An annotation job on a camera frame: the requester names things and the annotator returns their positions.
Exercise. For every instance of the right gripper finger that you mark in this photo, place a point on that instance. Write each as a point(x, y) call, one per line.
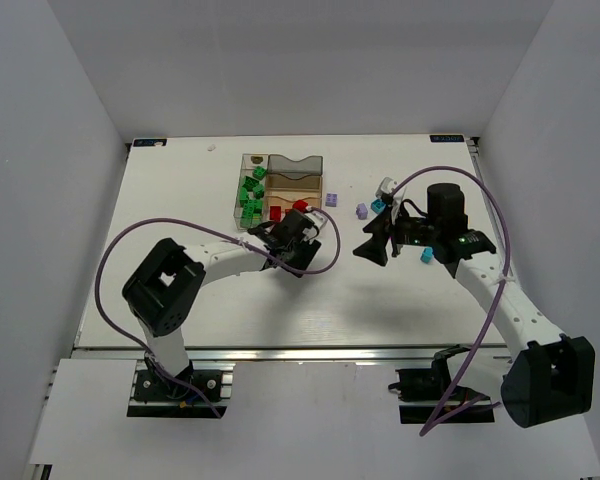
point(382, 224)
point(374, 249)

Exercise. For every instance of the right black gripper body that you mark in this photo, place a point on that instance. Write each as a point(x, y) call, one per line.
point(389, 232)

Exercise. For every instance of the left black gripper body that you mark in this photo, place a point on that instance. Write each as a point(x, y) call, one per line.
point(268, 236)

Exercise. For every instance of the teal 2x4 lego brick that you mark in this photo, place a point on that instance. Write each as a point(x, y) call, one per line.
point(377, 205)

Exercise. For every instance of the red 2x4 lego brick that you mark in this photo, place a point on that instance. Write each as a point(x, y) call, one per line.
point(276, 213)

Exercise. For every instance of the light blue small lego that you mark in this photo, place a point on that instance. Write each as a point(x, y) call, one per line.
point(427, 255)

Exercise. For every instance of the green 2x4 lego brick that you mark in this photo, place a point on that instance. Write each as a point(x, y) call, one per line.
point(257, 205)

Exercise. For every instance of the green 2x2 sloped lego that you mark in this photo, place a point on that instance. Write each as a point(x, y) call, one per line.
point(246, 217)

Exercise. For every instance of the lilac 2x2 lego brick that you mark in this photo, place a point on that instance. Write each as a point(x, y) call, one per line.
point(331, 199)

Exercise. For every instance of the green curved lego brick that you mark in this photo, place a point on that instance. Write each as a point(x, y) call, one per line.
point(243, 196)

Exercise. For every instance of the green lego brick carried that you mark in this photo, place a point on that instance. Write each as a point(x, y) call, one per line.
point(249, 183)

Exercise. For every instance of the green upside-down 2x2 lego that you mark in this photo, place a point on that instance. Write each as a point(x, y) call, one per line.
point(259, 173)

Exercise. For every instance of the red 2x2 lego brick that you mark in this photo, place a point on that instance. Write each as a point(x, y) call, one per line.
point(300, 205)

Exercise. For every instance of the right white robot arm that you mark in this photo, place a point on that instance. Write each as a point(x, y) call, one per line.
point(550, 375)

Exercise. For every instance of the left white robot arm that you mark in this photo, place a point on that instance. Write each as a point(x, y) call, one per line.
point(161, 291)

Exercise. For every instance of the tall clear narrow container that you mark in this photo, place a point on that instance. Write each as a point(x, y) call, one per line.
point(249, 162)

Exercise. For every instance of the amber tinted container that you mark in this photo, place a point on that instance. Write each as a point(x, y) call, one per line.
point(283, 192)

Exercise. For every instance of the grey smoked container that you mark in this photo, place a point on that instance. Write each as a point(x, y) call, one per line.
point(295, 169)

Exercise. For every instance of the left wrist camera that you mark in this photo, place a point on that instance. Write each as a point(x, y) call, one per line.
point(318, 219)

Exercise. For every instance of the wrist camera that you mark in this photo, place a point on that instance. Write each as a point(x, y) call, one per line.
point(388, 194)
point(318, 219)

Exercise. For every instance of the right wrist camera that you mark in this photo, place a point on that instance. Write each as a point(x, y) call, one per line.
point(388, 194)

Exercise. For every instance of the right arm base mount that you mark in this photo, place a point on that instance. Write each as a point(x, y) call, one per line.
point(420, 389)

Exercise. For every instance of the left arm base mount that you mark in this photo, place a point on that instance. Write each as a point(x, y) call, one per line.
point(151, 396)

